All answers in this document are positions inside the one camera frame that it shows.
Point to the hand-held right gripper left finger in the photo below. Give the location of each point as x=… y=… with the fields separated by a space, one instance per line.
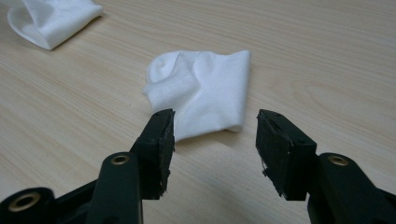
x=149 y=155

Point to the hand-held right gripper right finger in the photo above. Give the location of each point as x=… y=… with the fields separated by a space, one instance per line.
x=286 y=155

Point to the white sock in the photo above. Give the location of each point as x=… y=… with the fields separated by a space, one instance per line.
x=53 y=18
x=205 y=93

